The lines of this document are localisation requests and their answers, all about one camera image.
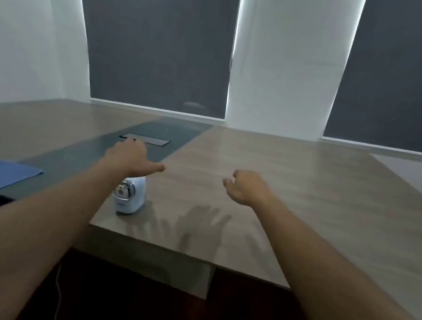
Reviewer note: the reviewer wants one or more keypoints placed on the person's right hand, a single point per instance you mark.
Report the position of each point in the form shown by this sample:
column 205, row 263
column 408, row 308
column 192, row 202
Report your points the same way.
column 248, row 189

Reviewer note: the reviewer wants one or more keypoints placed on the person's left hand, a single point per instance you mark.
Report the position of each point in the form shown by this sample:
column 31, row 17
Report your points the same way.
column 129, row 159

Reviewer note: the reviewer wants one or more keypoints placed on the person's left thumb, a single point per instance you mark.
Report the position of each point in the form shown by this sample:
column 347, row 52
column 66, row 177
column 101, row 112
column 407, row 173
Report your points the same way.
column 152, row 167

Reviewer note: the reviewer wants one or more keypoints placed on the person's right thumb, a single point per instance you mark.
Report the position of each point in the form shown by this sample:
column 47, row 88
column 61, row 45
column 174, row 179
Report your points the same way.
column 227, row 185

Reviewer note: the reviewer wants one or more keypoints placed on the person's right forearm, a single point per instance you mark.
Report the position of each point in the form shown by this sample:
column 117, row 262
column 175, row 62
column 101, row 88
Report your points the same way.
column 341, row 299

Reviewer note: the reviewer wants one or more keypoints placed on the person's left forearm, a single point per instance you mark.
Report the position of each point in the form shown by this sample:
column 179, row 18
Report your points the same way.
column 14, row 237

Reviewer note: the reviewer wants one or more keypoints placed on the black table socket cover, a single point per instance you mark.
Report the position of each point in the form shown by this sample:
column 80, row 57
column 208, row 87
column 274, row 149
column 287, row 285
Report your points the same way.
column 144, row 139

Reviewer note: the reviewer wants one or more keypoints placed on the white electric pencil sharpener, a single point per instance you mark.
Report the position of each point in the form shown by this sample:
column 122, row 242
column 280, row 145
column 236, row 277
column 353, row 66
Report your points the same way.
column 129, row 196

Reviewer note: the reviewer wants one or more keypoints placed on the grey roller blind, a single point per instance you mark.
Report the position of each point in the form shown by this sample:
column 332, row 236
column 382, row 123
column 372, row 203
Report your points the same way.
column 413, row 75
column 152, row 29

